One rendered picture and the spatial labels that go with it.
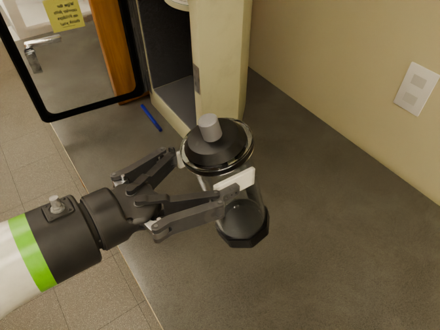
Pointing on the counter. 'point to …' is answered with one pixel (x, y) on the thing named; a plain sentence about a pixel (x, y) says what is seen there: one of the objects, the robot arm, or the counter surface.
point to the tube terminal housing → (215, 59)
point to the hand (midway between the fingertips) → (220, 165)
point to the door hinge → (140, 44)
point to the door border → (88, 104)
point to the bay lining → (165, 41)
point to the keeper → (196, 78)
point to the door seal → (88, 107)
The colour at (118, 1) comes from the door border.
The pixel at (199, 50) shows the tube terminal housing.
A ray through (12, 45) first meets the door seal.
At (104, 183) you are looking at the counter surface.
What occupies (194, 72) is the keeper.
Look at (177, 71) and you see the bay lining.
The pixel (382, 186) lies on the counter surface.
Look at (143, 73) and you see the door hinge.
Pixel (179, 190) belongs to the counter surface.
